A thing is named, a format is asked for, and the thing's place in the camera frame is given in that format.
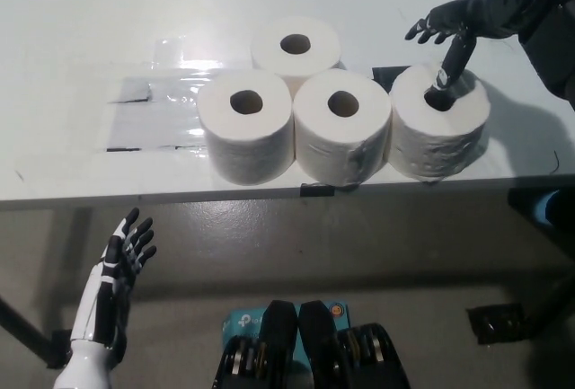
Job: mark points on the clear plastic sheet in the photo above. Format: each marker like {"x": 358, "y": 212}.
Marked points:
{"x": 153, "y": 119}

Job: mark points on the black tape strip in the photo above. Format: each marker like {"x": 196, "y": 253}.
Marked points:
{"x": 316, "y": 190}

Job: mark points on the black leg foot plate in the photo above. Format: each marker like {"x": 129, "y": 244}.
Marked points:
{"x": 494, "y": 324}
{"x": 58, "y": 350}

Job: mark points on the black diagonal table leg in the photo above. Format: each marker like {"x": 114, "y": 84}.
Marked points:
{"x": 20, "y": 324}
{"x": 550, "y": 299}

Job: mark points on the white toilet paper roll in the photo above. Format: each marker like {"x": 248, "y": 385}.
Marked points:
{"x": 431, "y": 142}
{"x": 247, "y": 146}
{"x": 332, "y": 146}
{"x": 319, "y": 59}

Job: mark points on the black and blue clamp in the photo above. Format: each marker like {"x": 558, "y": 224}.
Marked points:
{"x": 530, "y": 207}

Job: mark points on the teal TP-Link box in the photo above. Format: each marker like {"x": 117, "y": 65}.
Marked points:
{"x": 245, "y": 321}

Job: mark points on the white and black left hand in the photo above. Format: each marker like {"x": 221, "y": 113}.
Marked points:
{"x": 112, "y": 272}

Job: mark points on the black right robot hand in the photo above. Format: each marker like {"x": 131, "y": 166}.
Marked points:
{"x": 467, "y": 16}

